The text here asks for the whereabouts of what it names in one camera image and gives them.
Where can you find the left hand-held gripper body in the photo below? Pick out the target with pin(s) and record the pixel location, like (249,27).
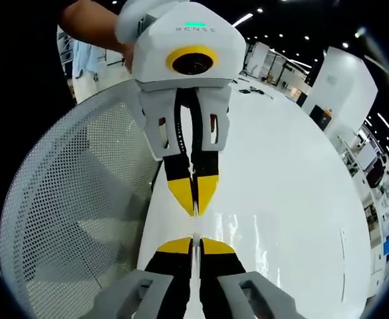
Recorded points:
(194,40)

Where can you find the white desk row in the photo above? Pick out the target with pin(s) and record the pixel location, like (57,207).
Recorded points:
(370,172)

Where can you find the black box with orange top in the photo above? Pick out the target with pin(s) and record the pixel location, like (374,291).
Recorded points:
(320,118)

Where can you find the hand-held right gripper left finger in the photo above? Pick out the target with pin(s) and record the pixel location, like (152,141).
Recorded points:
(154,285)

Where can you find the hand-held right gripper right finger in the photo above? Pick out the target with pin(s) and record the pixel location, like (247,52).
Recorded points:
(234,285)

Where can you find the grey mesh office chair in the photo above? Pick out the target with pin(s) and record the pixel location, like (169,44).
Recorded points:
(74,199)

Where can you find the transparent food packaging bag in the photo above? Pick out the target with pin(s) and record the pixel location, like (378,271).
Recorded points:
(244,246)

